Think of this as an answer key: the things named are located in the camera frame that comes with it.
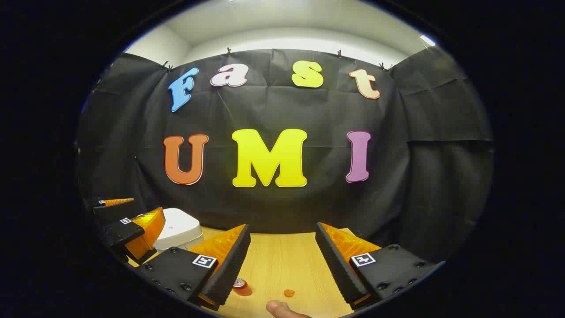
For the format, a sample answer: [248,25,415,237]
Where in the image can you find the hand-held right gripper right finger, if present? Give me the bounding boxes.
[315,222,445,310]

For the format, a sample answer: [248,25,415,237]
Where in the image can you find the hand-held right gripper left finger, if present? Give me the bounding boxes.
[136,224,251,312]

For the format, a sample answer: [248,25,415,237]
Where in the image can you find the red pop can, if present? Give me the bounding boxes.
[232,278,253,297]

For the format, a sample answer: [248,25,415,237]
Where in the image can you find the white desktop garbage bin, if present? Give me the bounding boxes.
[152,208,204,251]

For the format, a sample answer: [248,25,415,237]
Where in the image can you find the wooden desktop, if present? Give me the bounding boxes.
[128,225,384,318]

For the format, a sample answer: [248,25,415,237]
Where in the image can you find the black backdrop cloth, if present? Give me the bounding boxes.
[76,46,494,265]

